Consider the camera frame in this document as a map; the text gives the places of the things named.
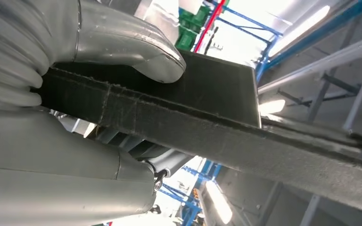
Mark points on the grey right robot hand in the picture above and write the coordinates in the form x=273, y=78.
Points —
x=43, y=171

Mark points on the blue steel ceiling truss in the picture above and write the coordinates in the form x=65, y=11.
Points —
x=207, y=168

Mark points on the ceiling light strip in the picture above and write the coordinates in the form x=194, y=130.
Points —
x=299, y=31
x=271, y=107
x=218, y=202

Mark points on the green ceiling structure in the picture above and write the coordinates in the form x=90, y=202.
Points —
x=190, y=28

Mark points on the red ceiling pipe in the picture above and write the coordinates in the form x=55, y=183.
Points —
x=210, y=25

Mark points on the grey steel ceiling beam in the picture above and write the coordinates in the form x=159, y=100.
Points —
x=324, y=62

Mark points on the blue steel ceiling beam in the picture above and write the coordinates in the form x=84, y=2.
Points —
x=324, y=36

